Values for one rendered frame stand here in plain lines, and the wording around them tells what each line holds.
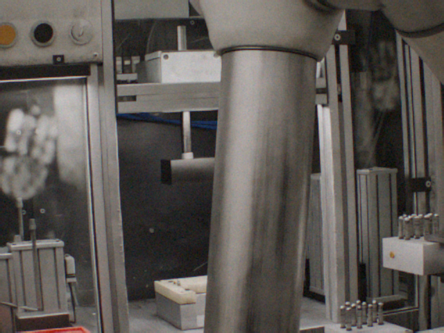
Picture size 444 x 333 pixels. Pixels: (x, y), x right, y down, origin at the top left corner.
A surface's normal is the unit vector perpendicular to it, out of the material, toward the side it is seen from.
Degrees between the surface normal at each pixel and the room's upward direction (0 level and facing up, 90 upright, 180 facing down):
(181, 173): 90
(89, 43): 90
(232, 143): 81
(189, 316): 90
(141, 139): 90
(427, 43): 145
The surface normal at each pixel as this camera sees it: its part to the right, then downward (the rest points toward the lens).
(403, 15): -0.43, 0.82
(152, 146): 0.36, 0.03
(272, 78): 0.07, -0.05
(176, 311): -0.93, 0.07
